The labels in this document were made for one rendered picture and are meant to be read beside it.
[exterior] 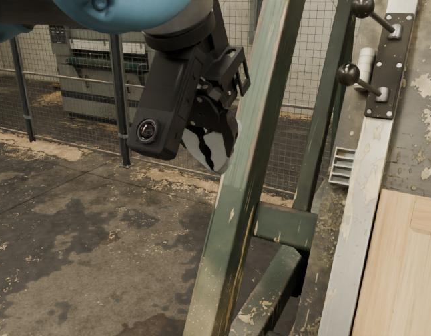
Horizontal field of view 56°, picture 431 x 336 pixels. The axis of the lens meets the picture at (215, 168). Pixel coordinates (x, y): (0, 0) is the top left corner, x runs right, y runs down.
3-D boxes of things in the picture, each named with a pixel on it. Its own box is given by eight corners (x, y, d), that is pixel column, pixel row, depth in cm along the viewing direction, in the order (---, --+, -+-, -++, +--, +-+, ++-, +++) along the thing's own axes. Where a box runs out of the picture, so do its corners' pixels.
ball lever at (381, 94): (373, 108, 75) (329, 83, 67) (378, 89, 75) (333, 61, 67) (393, 107, 72) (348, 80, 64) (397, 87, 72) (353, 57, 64)
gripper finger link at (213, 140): (255, 151, 54) (243, 97, 48) (237, 184, 51) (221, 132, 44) (235, 147, 56) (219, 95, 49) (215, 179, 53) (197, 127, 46)
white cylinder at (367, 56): (361, 53, 80) (352, 91, 80) (359, 47, 78) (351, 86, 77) (376, 54, 79) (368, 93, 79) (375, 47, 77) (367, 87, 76)
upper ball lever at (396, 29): (387, 47, 76) (343, 15, 68) (391, 28, 76) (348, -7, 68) (406, 43, 73) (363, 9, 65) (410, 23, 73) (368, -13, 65)
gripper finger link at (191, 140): (235, 147, 56) (219, 95, 49) (215, 179, 53) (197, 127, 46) (215, 143, 57) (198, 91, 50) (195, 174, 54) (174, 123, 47)
